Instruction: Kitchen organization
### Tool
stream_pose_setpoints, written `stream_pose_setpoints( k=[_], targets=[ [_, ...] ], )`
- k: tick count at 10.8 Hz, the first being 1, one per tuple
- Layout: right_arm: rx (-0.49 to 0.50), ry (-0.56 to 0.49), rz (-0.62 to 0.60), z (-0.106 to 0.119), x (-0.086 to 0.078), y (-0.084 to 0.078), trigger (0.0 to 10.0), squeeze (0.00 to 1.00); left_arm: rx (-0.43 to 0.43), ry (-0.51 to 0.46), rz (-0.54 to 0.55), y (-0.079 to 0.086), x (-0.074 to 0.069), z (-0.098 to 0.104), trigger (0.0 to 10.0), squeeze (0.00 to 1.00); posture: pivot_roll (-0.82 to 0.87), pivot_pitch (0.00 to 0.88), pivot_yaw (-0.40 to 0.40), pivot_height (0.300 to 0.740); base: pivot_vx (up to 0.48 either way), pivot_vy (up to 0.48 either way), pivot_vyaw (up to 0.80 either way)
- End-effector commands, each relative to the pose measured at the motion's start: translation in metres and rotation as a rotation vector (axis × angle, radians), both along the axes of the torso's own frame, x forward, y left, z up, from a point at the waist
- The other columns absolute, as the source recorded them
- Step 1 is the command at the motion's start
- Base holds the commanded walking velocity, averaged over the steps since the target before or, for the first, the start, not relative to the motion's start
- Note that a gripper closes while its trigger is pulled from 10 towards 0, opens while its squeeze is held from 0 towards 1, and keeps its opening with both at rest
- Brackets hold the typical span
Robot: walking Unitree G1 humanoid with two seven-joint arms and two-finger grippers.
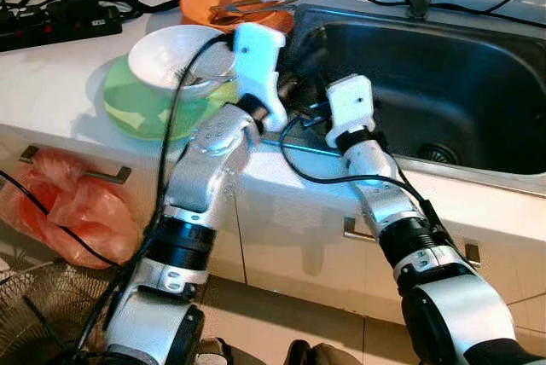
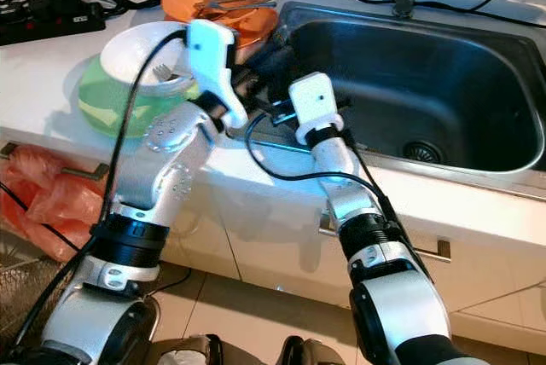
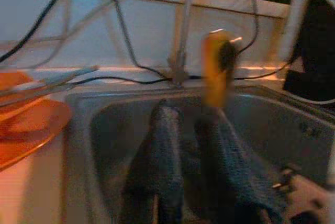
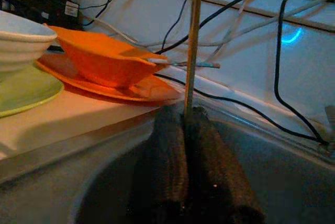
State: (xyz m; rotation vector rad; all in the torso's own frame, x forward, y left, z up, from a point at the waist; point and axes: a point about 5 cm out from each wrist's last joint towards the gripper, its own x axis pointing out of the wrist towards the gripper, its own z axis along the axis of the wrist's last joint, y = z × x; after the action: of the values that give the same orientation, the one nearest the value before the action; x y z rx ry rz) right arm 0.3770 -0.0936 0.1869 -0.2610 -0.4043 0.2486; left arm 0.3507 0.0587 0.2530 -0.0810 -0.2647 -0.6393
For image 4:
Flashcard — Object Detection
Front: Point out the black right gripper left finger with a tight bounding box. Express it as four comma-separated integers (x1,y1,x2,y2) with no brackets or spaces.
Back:
127,105,190,224

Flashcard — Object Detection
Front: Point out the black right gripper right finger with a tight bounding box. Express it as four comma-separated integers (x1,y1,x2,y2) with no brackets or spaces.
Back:
187,106,266,224

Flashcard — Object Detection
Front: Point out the brown wooden chopstick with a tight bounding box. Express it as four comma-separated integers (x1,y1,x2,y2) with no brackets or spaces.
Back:
183,0,204,125

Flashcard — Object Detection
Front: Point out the white bowl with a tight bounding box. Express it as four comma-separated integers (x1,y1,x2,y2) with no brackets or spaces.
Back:
0,10,59,73

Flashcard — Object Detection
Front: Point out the stainless steel sink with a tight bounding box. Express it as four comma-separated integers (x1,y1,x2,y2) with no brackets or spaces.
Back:
0,77,335,224

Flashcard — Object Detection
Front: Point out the orange plate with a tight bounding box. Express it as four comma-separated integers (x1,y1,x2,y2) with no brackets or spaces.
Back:
35,52,184,107

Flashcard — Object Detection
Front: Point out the blue tipped chopstick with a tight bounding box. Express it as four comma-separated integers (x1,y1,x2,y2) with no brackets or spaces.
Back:
147,57,221,70

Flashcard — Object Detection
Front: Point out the orange bowl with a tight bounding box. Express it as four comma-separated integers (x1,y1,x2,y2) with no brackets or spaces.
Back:
42,23,169,90

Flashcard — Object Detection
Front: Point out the green plate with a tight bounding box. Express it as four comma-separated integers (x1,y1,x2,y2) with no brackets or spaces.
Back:
0,63,65,119

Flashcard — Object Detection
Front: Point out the black power adapter box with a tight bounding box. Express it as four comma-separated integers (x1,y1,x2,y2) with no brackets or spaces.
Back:
27,0,81,30

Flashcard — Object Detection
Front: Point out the thin black counter cable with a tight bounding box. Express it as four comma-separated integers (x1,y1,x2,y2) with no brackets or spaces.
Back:
153,73,330,147

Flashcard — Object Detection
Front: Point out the black looping cable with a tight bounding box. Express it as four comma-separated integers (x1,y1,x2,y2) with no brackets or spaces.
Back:
273,0,330,146

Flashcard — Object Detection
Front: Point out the thin black hanging cable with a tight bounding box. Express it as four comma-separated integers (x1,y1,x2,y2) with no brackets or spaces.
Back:
161,0,194,51

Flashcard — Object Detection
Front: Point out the white cable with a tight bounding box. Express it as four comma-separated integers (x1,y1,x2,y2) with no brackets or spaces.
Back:
83,0,335,48

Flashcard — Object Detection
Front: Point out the thick black cable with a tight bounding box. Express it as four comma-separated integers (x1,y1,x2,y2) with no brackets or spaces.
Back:
155,0,307,55

